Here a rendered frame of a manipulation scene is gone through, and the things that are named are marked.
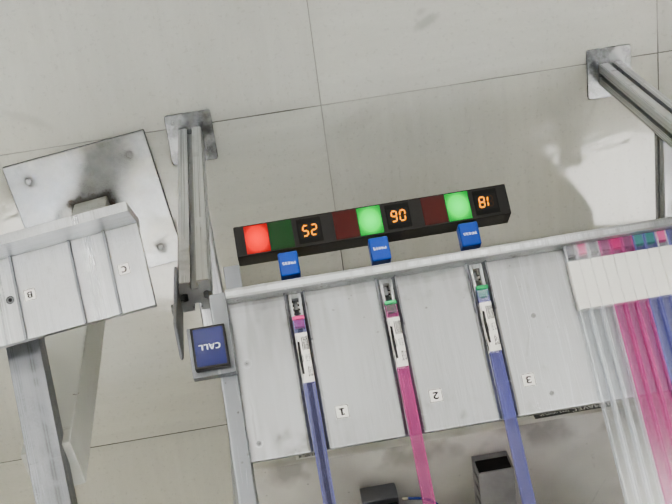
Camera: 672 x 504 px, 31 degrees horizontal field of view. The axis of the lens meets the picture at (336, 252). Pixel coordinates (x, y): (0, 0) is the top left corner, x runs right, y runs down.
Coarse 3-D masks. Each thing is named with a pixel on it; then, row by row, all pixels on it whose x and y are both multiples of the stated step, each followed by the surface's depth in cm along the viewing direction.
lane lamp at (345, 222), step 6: (348, 210) 151; (354, 210) 151; (336, 216) 150; (342, 216) 150; (348, 216) 150; (354, 216) 150; (336, 222) 150; (342, 222) 150; (348, 222) 150; (354, 222) 150; (336, 228) 150; (342, 228) 150; (348, 228) 150; (354, 228) 150; (336, 234) 150; (342, 234) 150; (348, 234) 150; (354, 234) 150
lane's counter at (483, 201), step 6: (474, 192) 152; (480, 192) 152; (486, 192) 152; (492, 192) 152; (474, 198) 151; (480, 198) 151; (486, 198) 151; (492, 198) 151; (474, 204) 151; (480, 204) 151; (486, 204) 151; (492, 204) 151; (498, 204) 151; (480, 210) 151; (486, 210) 151; (492, 210) 151; (498, 210) 151
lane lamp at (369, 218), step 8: (360, 208) 151; (368, 208) 151; (376, 208) 151; (360, 216) 150; (368, 216) 150; (376, 216) 150; (360, 224) 150; (368, 224) 150; (376, 224) 150; (360, 232) 150; (368, 232) 150; (376, 232) 150
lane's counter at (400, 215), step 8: (384, 208) 151; (392, 208) 151; (400, 208) 151; (408, 208) 151; (392, 216) 150; (400, 216) 150; (408, 216) 150; (392, 224) 150; (400, 224) 150; (408, 224) 150
